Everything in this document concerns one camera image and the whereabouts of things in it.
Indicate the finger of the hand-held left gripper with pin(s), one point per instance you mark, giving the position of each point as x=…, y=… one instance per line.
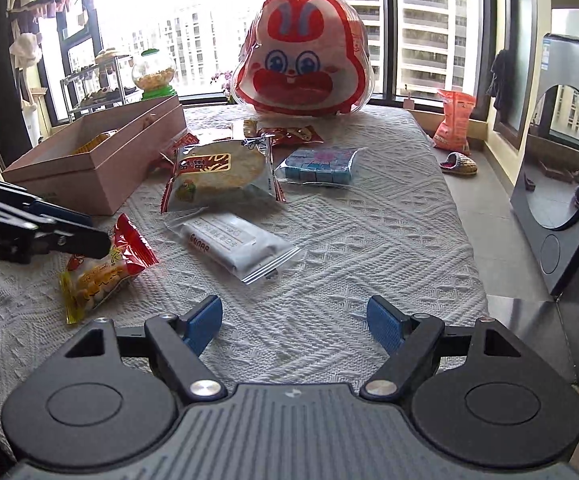
x=64, y=212
x=79, y=242

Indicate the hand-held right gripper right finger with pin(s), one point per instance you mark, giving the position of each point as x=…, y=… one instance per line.
x=384, y=325

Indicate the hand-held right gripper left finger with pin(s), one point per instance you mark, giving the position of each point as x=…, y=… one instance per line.
x=203, y=322

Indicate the red yellow snack packet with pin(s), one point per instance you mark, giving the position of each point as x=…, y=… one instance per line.
x=119, y=265

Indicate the rectangular cardboard box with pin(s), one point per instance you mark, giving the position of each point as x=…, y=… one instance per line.
x=99, y=170

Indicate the large rice cracker packet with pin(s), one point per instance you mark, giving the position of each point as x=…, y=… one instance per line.
x=219, y=172

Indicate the dark snack packet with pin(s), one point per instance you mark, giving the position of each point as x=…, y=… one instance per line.
x=292, y=135

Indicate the white zip bag packet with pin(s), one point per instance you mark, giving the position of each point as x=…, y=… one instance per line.
x=239, y=245

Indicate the metal rack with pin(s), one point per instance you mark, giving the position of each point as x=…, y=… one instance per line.
x=97, y=85

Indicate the red white snack packet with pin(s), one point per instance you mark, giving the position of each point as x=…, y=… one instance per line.
x=179, y=146

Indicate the green gumball machine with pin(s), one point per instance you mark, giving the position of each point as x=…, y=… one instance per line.
x=153, y=72

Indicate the white hanging plush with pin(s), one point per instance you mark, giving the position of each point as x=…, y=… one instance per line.
x=24, y=50

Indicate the blue candy cubes bag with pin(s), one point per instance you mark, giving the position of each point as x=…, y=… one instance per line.
x=319, y=165

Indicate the knitted slipper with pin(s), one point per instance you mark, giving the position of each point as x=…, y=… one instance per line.
x=459, y=164

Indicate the pink orchid plant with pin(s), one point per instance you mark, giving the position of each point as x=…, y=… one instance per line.
x=222, y=82

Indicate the orange snack bag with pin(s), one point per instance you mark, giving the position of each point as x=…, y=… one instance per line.
x=453, y=120

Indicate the small wooden sill ornament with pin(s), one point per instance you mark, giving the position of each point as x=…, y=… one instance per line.
x=409, y=101

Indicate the grey washing machine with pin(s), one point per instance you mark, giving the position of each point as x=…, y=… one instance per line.
x=569, y=160

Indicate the dark hanging cloth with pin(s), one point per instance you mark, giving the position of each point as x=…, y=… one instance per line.
x=498, y=80

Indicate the rabbit-shaped snack bag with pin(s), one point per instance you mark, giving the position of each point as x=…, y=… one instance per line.
x=302, y=60

